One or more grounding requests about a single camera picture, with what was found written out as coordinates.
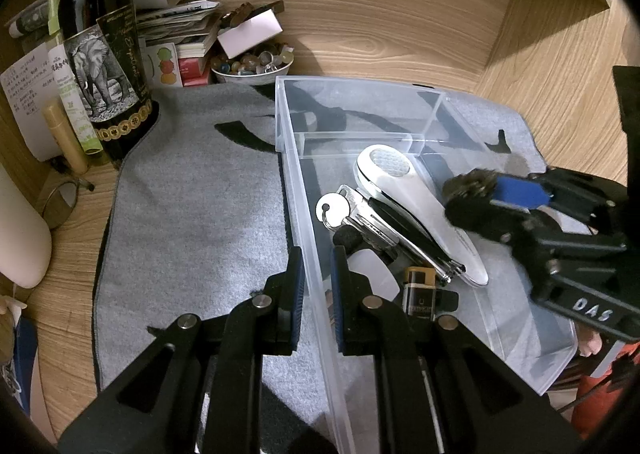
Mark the white handwritten paper note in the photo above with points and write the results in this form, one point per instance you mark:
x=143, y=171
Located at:
x=27, y=99

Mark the white handheld massager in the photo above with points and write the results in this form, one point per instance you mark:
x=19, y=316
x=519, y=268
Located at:
x=420, y=204

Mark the white bowl of beads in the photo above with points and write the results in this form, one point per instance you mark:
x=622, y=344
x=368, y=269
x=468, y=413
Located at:
x=252, y=68

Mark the dark fuzzy object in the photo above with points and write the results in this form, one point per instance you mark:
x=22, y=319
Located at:
x=467, y=184

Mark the white cylinder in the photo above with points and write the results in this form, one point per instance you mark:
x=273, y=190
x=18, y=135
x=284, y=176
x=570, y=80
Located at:
x=20, y=239

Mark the red box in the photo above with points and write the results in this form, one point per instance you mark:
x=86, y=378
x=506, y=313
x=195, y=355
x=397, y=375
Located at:
x=192, y=70

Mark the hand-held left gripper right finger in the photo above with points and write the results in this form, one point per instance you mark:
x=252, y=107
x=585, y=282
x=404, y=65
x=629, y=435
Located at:
x=339, y=294

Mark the pile of papers and booklets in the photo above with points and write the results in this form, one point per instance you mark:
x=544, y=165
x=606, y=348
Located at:
x=175, y=26

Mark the orange garment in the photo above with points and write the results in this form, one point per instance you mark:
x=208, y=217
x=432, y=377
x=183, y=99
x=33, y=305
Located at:
x=607, y=384

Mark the clear plastic storage box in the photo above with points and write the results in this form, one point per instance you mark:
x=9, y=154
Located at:
x=310, y=134

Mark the dark wine bottle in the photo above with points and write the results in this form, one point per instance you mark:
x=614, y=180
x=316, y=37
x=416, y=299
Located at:
x=105, y=59

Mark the white folded card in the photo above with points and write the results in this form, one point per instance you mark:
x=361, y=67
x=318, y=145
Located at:
x=247, y=31

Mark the black battery with gold top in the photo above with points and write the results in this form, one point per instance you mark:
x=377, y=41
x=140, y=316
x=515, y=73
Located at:
x=420, y=291

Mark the silver key multi-tool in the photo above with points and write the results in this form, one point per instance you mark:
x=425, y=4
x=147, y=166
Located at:
x=395, y=234

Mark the beige lip balm tube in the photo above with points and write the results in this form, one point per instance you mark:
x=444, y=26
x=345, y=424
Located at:
x=65, y=139

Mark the small black object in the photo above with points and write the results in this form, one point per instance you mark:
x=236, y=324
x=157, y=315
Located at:
x=449, y=302

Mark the rolled printed paper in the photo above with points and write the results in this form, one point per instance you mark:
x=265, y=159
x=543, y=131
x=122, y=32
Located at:
x=30, y=16

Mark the small white plastic block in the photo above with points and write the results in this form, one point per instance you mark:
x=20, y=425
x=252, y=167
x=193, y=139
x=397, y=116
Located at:
x=372, y=274

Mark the green and white tube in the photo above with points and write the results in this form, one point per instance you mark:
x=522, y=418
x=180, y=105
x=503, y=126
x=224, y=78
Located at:
x=75, y=104

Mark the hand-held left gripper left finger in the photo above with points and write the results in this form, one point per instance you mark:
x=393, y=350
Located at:
x=295, y=294

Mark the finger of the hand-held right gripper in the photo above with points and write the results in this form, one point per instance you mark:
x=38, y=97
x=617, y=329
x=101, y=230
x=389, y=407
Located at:
x=520, y=192
x=480, y=219

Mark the grey mat with black print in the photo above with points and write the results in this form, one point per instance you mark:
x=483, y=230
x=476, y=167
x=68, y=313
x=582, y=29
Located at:
x=200, y=214

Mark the blue cloth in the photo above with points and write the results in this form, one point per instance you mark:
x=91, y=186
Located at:
x=22, y=359

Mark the fruit print card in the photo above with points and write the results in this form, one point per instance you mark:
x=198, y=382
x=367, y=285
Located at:
x=165, y=65

